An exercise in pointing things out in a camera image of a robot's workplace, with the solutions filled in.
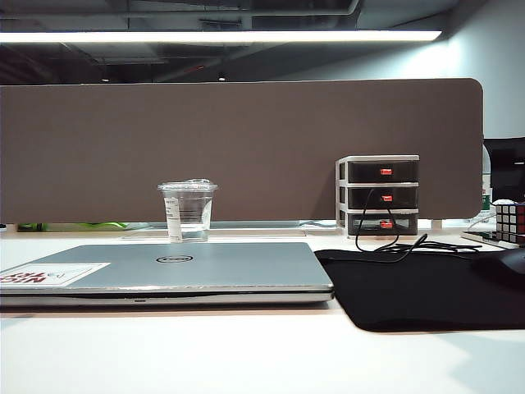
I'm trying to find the clear plastic coffee cup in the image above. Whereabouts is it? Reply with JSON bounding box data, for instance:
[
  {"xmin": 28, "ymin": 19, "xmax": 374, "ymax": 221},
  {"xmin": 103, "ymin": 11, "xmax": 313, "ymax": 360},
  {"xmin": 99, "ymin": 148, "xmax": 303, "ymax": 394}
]
[{"xmin": 157, "ymin": 178, "xmax": 219, "ymax": 243}]

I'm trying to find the silver Dell laptop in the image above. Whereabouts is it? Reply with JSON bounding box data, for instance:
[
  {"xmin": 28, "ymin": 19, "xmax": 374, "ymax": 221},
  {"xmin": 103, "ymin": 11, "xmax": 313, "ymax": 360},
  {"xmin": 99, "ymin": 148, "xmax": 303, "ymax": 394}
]
[{"xmin": 0, "ymin": 241, "xmax": 336, "ymax": 308}]

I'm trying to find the brown fabric desk divider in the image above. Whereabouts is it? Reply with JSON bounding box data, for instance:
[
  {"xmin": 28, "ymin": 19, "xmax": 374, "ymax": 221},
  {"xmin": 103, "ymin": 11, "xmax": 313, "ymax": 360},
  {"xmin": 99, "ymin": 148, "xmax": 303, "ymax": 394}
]
[{"xmin": 0, "ymin": 77, "xmax": 485, "ymax": 226}]

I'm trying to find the three-drawer desk organizer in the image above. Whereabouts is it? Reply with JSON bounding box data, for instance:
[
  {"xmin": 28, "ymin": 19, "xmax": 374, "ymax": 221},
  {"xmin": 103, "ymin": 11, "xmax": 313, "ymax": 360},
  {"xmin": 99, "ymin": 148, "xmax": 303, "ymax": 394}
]
[{"xmin": 335, "ymin": 154, "xmax": 421, "ymax": 241}]

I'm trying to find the green object behind divider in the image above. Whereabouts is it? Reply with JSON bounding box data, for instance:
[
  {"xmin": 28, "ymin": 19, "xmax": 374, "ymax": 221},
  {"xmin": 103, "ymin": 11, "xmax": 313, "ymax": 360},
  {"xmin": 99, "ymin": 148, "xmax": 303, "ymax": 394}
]
[{"xmin": 18, "ymin": 221, "xmax": 128, "ymax": 231}]

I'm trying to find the long ceiling light strip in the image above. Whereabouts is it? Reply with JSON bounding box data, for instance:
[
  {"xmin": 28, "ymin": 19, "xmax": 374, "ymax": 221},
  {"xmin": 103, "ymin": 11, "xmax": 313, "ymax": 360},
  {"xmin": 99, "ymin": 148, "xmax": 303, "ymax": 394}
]
[{"xmin": 0, "ymin": 30, "xmax": 443, "ymax": 44}]

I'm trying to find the black mouse pad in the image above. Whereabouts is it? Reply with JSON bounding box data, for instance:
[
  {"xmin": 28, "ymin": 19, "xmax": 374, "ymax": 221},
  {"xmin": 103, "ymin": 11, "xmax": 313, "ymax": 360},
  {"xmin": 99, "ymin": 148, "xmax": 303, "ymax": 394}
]
[{"xmin": 313, "ymin": 245, "xmax": 525, "ymax": 333}]

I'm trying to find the grey keyboard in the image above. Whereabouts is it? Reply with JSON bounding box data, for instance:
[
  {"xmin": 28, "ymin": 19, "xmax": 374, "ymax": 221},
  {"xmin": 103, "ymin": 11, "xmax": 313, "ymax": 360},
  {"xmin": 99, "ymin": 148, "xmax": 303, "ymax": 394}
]
[{"xmin": 461, "ymin": 230, "xmax": 500, "ymax": 247}]

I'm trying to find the clear bottle green label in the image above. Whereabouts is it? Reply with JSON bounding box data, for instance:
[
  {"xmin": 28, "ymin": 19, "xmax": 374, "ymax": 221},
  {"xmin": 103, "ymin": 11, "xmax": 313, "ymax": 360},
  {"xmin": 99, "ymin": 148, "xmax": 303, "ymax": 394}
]
[{"xmin": 477, "ymin": 143, "xmax": 495, "ymax": 218}]

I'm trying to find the black monitor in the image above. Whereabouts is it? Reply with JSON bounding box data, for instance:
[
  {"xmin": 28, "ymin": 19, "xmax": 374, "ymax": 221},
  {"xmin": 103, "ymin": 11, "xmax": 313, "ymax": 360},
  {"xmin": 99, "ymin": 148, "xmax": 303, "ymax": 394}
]
[{"xmin": 486, "ymin": 138, "xmax": 525, "ymax": 204}]

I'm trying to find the Rubik's cube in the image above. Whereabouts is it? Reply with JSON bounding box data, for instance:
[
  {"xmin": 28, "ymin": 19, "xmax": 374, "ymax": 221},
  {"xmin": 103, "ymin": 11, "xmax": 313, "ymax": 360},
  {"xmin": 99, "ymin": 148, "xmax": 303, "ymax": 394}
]
[{"xmin": 494, "ymin": 199, "xmax": 525, "ymax": 247}]

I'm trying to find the black computer mouse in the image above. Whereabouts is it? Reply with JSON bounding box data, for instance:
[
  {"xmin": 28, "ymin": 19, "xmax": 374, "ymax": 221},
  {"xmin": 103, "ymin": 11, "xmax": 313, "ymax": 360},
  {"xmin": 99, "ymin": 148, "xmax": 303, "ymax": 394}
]
[{"xmin": 471, "ymin": 249, "xmax": 525, "ymax": 284}]

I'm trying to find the thin black cable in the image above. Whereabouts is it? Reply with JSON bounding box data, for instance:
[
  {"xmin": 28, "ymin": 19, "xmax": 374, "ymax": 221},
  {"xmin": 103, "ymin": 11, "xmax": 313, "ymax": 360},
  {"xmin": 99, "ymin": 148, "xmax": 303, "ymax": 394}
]
[{"xmin": 354, "ymin": 188, "xmax": 483, "ymax": 263}]

